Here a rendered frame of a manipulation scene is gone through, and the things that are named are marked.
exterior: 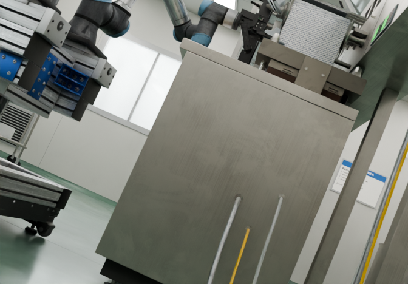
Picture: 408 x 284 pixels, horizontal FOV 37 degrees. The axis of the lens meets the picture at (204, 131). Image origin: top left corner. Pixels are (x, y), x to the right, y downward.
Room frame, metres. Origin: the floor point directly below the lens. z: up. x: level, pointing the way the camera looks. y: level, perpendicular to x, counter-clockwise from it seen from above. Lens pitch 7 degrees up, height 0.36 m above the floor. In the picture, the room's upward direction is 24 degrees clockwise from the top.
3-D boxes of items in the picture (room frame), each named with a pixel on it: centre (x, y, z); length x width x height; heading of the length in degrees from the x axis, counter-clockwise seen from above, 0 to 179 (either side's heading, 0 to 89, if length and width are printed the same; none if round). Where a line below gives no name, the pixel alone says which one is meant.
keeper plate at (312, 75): (2.08, -0.27, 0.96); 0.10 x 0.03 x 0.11; 85
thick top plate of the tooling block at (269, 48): (2.17, -0.26, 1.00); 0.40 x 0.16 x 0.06; 85
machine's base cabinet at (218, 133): (3.30, -0.24, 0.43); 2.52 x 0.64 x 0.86; 175
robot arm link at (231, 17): (2.32, 0.08, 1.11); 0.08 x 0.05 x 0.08; 175
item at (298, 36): (2.29, -0.24, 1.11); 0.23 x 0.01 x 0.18; 85
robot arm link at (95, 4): (2.54, 0.65, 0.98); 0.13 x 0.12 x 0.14; 149
